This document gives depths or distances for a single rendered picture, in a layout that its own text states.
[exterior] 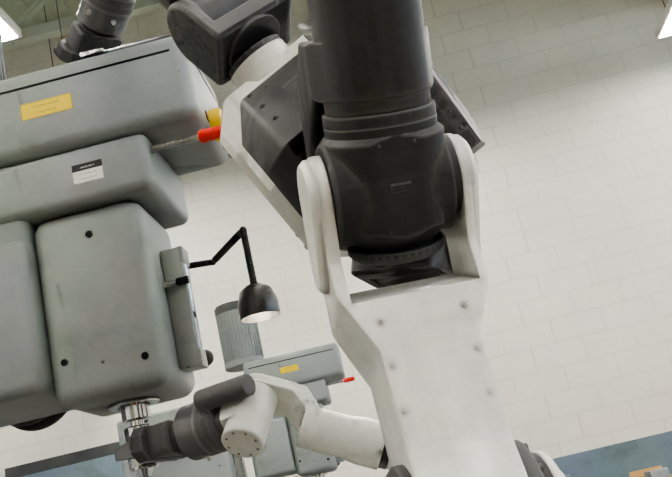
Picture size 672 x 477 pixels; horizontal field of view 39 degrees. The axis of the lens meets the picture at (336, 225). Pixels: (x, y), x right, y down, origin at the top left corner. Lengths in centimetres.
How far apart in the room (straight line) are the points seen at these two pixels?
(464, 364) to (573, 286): 738
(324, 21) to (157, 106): 72
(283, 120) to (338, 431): 53
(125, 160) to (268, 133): 53
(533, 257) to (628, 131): 143
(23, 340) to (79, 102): 41
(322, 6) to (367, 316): 30
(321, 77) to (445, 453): 38
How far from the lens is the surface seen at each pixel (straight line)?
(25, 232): 166
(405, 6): 94
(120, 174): 161
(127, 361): 155
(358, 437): 145
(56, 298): 161
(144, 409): 162
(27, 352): 159
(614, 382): 822
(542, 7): 923
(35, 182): 166
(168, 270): 164
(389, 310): 95
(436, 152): 95
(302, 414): 151
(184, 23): 130
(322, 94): 96
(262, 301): 166
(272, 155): 112
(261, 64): 128
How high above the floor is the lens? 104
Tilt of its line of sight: 17 degrees up
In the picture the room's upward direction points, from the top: 13 degrees counter-clockwise
